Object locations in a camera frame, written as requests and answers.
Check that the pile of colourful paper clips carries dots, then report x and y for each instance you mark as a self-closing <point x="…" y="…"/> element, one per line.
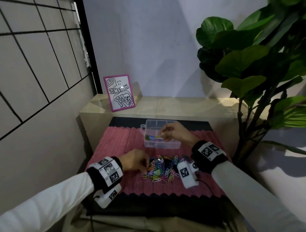
<point x="162" y="168"/>

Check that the person's left forearm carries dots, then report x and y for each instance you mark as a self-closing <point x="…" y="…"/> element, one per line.
<point x="43" y="205"/>

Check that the black left wristband with markers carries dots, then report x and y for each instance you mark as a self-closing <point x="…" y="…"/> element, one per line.
<point x="105" y="172"/>

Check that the bunch of boxed paper clips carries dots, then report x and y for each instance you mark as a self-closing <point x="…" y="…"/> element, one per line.
<point x="153" y="138"/>

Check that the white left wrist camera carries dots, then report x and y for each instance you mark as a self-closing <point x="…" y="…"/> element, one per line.
<point x="106" y="197"/>

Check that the black metal post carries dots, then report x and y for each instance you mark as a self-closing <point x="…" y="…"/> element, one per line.
<point x="89" y="47"/>

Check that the person's right fingers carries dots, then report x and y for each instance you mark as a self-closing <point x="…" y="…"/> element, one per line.
<point x="165" y="132"/>

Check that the clear plastic organizer box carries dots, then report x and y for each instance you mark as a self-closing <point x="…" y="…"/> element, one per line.
<point x="165" y="143"/>

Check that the person's left hand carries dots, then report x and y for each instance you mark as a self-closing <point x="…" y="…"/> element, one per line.
<point x="131" y="160"/>

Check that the beige wooden cabinet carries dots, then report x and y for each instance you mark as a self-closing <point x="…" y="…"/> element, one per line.
<point x="167" y="106"/>

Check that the person's left fingers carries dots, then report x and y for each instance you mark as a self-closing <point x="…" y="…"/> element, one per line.
<point x="145" y="163"/>

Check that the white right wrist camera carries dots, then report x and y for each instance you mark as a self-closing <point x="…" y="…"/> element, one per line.
<point x="187" y="174"/>

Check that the green leafy plant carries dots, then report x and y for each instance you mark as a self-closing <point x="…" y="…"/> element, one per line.
<point x="251" y="62"/>

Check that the pink framed doodle picture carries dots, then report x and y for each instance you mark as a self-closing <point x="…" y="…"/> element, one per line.
<point x="119" y="93"/>

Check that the black right wristband with markers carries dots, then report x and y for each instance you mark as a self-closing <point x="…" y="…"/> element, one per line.
<point x="210" y="155"/>

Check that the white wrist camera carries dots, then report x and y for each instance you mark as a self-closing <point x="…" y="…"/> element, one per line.
<point x="106" y="197"/>
<point x="187" y="174"/>

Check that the person's right hand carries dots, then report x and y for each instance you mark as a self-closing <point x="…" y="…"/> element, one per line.
<point x="180" y="135"/>

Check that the black wristband with markers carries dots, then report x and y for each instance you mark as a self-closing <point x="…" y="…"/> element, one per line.
<point x="210" y="155"/>
<point x="105" y="172"/>

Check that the pink ribbed mat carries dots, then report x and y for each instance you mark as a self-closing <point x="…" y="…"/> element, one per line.
<point x="133" y="143"/>

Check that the person's right forearm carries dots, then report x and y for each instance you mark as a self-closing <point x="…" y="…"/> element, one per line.
<point x="248" y="191"/>

